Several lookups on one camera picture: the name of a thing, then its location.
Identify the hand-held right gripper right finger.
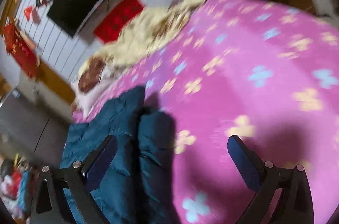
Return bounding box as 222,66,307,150
227,135,322,224

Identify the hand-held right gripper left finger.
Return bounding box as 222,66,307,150
30,135,118,224

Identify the dark teal padded jacket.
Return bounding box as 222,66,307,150
60,86,177,224

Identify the pile of colourful clothes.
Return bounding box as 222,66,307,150
0,156,35,220

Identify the pale pink pillow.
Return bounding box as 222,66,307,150
71,75,115,119

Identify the grey wardrobe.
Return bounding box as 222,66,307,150
0,91,72,161

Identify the pink floral bed sheet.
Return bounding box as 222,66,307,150
72,0,339,224

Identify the red hanging banner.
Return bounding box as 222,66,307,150
2,19,39,76

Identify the yellow brown patterned quilt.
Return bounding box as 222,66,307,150
78,0,213,94

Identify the small red paper ornament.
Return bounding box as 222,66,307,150
23,5,41,23

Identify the orange wooden wall panel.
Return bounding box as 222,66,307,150
34,61,76,104

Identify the red paper wall poster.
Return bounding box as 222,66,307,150
94,0,145,44

